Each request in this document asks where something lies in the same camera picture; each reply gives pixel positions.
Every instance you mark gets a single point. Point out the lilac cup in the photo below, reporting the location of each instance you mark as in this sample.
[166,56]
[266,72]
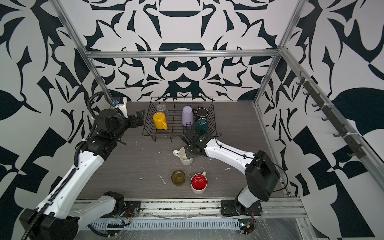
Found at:
[187,116]

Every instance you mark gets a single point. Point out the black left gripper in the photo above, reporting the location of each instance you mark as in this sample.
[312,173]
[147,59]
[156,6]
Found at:
[139,119]

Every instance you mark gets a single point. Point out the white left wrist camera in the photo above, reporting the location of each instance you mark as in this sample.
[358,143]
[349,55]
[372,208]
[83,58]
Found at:
[121,104]

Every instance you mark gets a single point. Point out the olive glass cup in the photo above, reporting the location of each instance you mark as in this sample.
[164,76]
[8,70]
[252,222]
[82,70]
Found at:
[178,178]

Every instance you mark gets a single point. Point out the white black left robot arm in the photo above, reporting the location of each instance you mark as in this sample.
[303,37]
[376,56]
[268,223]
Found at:
[53,218]

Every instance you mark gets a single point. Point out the cream white cup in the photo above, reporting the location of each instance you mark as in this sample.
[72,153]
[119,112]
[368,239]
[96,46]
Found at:
[181,154]

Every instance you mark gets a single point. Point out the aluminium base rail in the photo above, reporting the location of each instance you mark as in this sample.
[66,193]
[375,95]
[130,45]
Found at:
[188,208]

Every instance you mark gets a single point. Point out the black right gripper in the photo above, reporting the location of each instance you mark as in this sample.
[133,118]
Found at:
[187,154]

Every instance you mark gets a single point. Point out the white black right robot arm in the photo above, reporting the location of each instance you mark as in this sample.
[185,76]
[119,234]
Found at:
[262,175]

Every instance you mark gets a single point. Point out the yellow mug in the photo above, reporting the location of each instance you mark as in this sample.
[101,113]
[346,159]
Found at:
[160,121]

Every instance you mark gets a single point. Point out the green mug cream inside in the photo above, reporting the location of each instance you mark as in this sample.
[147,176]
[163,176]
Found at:
[202,125]

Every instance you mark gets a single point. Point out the grey wall hook rail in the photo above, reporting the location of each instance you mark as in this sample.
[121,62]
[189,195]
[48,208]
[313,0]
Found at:
[333,115]

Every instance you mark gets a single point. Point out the white mug red inside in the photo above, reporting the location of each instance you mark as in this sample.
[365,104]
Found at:
[199,183]

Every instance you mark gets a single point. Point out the white slotted cable duct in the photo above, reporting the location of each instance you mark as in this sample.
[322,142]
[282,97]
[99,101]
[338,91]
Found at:
[171,224]

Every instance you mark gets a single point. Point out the black mug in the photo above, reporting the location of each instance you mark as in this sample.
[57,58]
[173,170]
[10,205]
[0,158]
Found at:
[202,112]

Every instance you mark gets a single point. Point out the black wire dish rack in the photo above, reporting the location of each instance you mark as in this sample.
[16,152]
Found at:
[174,105]

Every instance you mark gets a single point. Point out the clear glass cup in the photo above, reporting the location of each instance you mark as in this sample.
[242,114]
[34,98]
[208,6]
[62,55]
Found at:
[162,108]

